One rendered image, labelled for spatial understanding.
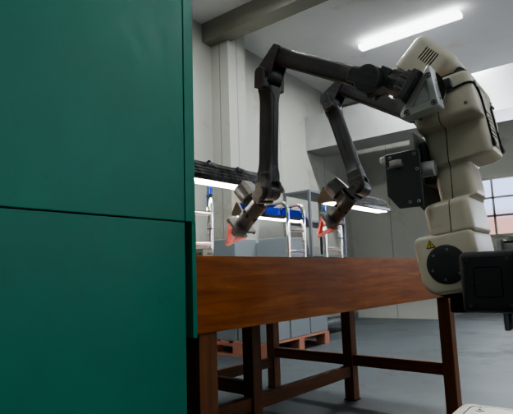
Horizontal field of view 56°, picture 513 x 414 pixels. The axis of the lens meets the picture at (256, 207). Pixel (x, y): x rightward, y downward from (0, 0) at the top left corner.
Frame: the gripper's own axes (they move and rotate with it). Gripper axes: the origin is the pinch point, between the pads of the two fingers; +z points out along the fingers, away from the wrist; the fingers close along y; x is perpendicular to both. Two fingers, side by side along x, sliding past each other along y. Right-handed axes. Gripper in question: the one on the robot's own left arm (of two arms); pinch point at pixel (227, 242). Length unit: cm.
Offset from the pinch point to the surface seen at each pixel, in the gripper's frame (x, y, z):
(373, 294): 36, -45, -12
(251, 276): 28.3, 23.2, -16.3
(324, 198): -18, -67, -14
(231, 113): -272, -253, 73
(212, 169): -19.4, 7.3, -16.0
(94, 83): 0, 73, -43
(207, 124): -280, -239, 99
